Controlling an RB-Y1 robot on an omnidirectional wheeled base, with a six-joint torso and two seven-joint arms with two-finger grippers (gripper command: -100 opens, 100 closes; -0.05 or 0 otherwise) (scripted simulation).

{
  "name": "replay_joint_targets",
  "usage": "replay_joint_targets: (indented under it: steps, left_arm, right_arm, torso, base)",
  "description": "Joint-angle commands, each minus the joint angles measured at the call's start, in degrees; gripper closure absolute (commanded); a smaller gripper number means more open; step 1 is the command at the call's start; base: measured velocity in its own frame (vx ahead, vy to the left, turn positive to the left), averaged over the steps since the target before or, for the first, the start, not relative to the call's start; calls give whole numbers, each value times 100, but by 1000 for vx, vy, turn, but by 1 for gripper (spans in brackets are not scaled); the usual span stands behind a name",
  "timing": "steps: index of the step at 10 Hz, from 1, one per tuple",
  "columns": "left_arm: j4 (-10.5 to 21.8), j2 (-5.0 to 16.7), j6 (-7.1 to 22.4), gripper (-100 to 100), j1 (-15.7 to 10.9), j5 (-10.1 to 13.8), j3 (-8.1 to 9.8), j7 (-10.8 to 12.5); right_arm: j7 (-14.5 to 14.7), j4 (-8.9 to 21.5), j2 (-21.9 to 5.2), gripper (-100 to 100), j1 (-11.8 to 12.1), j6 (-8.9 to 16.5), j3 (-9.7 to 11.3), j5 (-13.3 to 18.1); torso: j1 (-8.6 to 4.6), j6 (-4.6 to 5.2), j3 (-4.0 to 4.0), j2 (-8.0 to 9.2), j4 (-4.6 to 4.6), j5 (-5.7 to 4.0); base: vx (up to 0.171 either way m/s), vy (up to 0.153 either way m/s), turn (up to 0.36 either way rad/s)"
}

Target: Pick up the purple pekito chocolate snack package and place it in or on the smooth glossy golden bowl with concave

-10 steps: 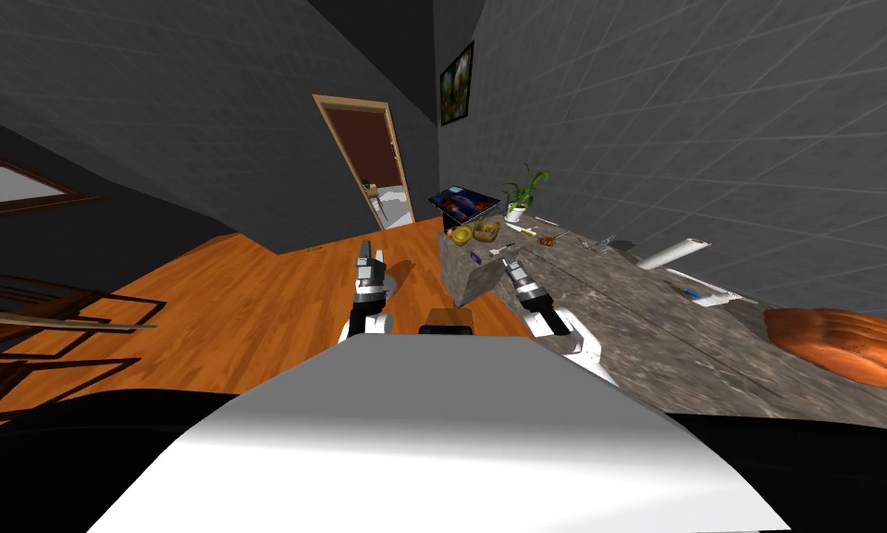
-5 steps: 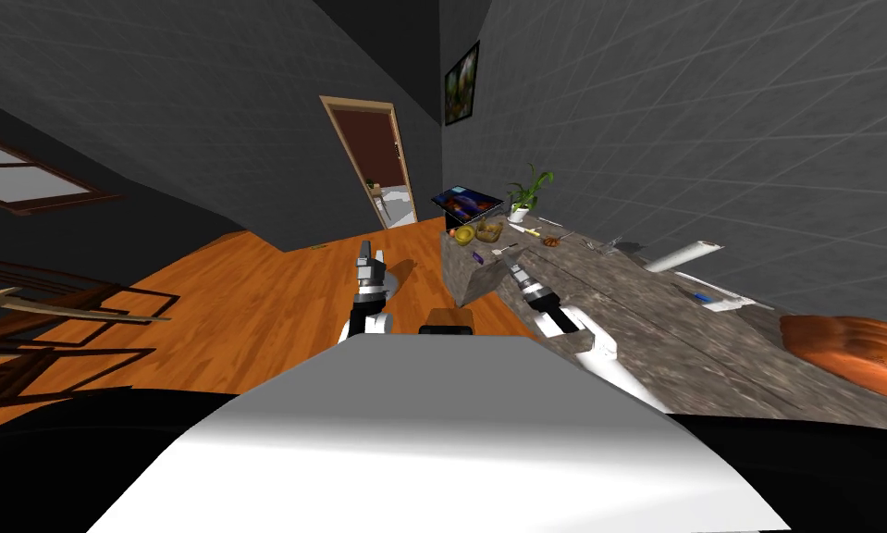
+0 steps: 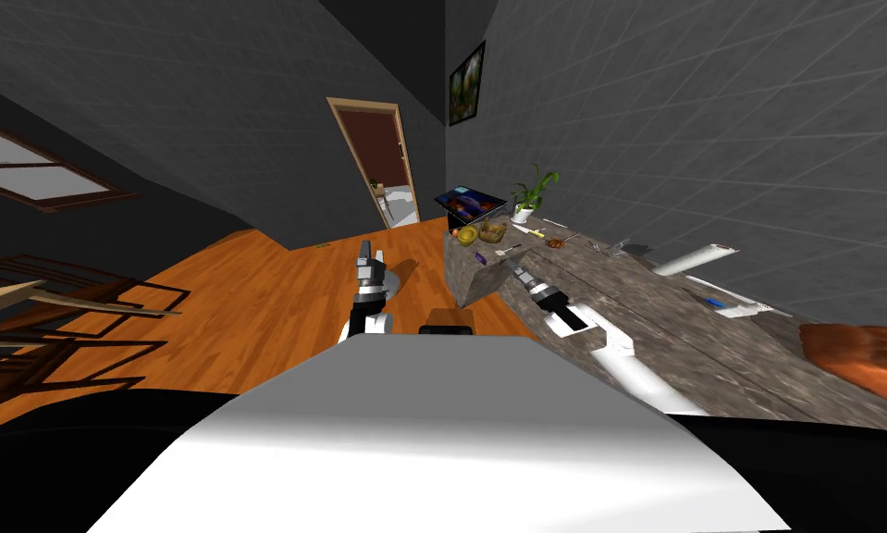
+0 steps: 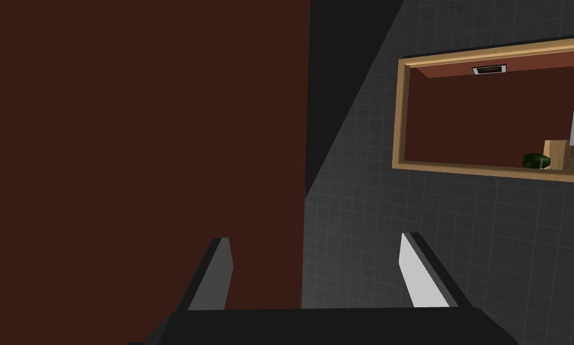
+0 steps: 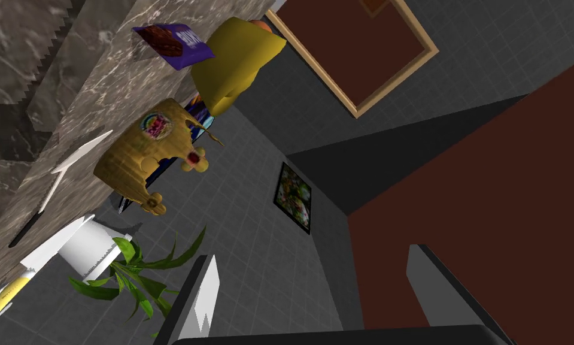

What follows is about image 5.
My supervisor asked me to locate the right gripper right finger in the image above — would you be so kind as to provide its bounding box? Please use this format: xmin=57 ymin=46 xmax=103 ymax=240
xmin=406 ymin=244 xmax=520 ymax=345

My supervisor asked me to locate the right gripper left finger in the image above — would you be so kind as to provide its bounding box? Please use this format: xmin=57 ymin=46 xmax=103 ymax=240
xmin=153 ymin=254 xmax=220 ymax=345

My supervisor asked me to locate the green plant in white pot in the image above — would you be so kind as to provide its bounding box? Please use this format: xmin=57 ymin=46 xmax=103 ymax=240
xmin=56 ymin=220 xmax=208 ymax=338

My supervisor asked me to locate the woven basket with flowers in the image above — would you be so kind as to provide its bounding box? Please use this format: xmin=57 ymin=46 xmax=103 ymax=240
xmin=92 ymin=98 xmax=225 ymax=217

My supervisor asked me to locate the blue box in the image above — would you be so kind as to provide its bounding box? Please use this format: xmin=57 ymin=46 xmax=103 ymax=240
xmin=117 ymin=93 xmax=216 ymax=214

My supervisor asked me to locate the yellow rounded container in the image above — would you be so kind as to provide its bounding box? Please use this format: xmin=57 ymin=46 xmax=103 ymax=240
xmin=190 ymin=17 xmax=287 ymax=118

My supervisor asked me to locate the purple snack bag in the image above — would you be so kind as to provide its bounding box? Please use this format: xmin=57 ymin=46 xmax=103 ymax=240
xmin=132 ymin=23 xmax=216 ymax=71

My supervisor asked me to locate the dark brown tan-framed door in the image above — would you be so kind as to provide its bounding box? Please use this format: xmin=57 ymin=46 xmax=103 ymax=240
xmin=265 ymin=0 xmax=441 ymax=120

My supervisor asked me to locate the black framed wall picture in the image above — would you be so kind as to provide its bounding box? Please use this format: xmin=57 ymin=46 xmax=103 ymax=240
xmin=272 ymin=161 xmax=313 ymax=236

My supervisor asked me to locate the white utensil with yellow handle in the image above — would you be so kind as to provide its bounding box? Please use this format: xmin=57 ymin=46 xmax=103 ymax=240
xmin=0 ymin=214 xmax=96 ymax=332

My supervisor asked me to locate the white knife with black handle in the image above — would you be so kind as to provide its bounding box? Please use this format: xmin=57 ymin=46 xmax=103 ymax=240
xmin=8 ymin=129 xmax=114 ymax=249

